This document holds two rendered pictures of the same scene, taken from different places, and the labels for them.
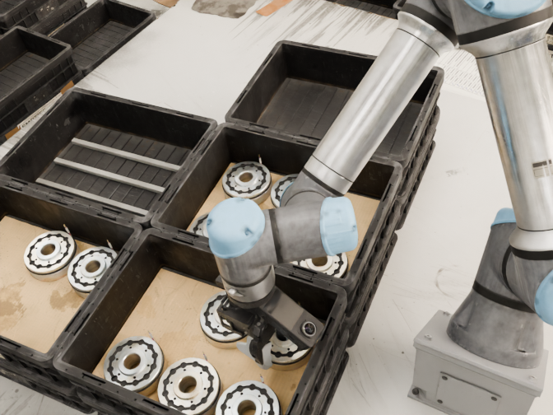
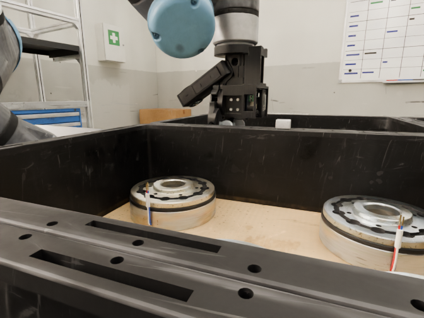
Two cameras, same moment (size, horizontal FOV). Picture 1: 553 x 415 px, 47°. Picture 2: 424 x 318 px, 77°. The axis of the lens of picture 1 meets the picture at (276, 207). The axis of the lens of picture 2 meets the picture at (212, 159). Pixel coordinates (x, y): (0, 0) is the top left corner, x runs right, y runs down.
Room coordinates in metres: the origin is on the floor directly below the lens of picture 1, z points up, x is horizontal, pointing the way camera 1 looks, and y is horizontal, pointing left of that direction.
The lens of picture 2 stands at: (0.99, -0.08, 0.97)
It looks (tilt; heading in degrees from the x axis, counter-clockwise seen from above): 13 degrees down; 169
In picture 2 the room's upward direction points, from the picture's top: straight up
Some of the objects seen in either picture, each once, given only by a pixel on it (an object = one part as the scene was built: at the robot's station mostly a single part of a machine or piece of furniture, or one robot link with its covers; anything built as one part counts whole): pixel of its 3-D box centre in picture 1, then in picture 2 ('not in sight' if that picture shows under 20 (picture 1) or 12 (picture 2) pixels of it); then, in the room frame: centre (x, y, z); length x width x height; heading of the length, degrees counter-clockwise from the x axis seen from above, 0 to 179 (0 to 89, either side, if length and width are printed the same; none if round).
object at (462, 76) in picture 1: (472, 68); not in sight; (1.32, -0.58, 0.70); 0.33 x 0.23 x 0.01; 48
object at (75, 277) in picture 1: (94, 268); not in sight; (0.75, 0.36, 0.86); 0.10 x 0.10 x 0.01
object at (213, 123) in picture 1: (105, 151); not in sight; (1.01, 0.33, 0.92); 0.40 x 0.30 x 0.02; 58
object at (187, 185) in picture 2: (319, 260); (173, 185); (0.67, -0.06, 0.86); 0.05 x 0.05 x 0.01
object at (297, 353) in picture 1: (284, 335); not in sight; (0.54, 0.02, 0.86); 0.10 x 0.10 x 0.01
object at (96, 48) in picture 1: (108, 67); not in sight; (2.18, 0.57, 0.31); 0.40 x 0.30 x 0.34; 138
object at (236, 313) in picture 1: (251, 302); (238, 84); (0.53, 0.06, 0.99); 0.09 x 0.08 x 0.12; 51
